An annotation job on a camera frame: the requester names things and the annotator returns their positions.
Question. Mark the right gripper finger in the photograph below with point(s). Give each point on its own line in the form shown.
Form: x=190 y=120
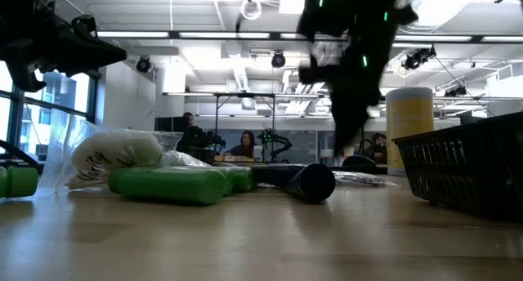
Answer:
x=349 y=121

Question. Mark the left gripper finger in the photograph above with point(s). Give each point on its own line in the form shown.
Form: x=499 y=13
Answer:
x=86 y=52

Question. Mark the silver foil packet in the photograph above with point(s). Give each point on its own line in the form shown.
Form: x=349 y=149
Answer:
x=359 y=178

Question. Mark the dark blue toiletry tube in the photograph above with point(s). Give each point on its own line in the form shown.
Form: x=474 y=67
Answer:
x=274 y=175
x=312 y=183

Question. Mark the white vanity kit bag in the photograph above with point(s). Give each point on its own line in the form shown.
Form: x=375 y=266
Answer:
x=114 y=152

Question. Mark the green travel bottle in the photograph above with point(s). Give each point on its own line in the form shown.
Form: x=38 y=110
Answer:
x=22 y=182
x=229 y=183
x=244 y=179
x=171 y=185

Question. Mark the white cotton pads bag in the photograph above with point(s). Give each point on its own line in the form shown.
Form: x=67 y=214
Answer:
x=181 y=158

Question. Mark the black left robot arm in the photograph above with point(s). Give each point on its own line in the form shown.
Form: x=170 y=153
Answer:
x=18 y=5

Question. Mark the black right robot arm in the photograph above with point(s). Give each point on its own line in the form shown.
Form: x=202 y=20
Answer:
x=359 y=11

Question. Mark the person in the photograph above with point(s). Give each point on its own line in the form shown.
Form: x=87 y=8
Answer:
x=378 y=144
x=245 y=144
x=191 y=128

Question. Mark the large window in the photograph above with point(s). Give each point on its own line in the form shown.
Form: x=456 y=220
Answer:
x=69 y=97

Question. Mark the round black ceiling fixture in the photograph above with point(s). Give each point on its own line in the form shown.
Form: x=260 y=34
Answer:
x=143 y=64
x=278 y=59

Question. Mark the yellow canister white lid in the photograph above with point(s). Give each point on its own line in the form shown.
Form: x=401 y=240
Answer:
x=408 y=130

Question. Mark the black ceiling spotlight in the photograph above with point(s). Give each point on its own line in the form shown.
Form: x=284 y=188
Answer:
x=455 y=92
x=417 y=59

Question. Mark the black slotted plastic basket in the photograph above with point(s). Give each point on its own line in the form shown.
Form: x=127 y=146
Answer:
x=508 y=170
x=445 y=166

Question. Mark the black background monitors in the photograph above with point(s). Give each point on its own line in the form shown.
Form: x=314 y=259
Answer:
x=171 y=125

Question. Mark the long ceiling light strip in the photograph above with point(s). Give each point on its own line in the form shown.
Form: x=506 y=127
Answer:
x=224 y=35

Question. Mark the black overhead rig frame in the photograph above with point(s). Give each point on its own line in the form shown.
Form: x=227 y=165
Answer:
x=245 y=95

